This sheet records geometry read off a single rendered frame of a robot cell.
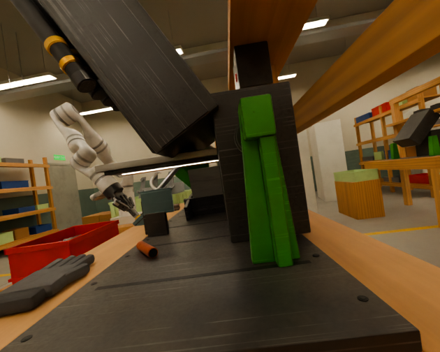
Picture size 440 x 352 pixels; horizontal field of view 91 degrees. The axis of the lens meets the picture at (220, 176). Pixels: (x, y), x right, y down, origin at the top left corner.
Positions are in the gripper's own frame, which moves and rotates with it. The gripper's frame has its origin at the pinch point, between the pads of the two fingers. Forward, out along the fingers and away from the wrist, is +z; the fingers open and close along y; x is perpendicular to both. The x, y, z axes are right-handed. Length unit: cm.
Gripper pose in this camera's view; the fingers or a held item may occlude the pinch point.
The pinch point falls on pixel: (133, 213)
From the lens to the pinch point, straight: 97.3
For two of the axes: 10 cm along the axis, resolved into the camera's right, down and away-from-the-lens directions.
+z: 6.8, 7.3, -0.2
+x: -7.3, 6.8, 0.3
